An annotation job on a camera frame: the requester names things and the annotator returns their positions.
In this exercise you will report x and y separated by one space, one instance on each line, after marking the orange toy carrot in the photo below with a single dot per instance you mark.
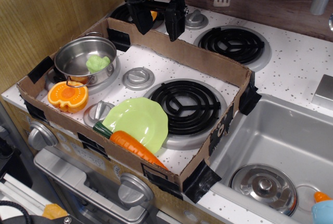
129 143

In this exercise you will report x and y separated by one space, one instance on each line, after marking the light green plastic plate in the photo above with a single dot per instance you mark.
143 119

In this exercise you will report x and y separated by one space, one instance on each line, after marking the orange toy half on burner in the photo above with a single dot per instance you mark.
154 15

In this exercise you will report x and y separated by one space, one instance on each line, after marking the silver stove top knob back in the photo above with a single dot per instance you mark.
196 20

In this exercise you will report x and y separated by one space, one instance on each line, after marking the green toy lettuce piece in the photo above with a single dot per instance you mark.
96 63

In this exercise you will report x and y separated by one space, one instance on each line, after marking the black back right burner coil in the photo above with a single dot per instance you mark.
237 44

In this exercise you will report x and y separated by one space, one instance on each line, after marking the small steel pot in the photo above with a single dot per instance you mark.
71 59

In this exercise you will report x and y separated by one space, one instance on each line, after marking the black front right burner coil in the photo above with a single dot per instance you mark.
192 106

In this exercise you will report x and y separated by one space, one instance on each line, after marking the silver stove top knob front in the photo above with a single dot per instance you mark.
96 113

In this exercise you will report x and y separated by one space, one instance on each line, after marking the orange toy pepper half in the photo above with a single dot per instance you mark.
70 98

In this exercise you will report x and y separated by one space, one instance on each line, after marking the brown cardboard fence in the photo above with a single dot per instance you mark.
196 178

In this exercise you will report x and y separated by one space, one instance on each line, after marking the silver oven knob left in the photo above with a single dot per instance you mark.
40 136

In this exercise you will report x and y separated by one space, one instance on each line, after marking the silver oven knob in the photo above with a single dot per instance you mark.
133 191
40 136

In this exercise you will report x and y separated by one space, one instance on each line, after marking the silver oven knob right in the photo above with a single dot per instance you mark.
133 191

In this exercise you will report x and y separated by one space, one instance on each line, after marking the steel pot lid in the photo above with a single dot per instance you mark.
266 185

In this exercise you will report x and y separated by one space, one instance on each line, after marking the orange cloth scrap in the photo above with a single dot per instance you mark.
54 211

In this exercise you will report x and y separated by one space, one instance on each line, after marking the blue bottle orange cap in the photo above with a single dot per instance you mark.
322 209

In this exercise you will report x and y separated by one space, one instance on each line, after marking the silver oven door handle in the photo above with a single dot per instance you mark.
92 201

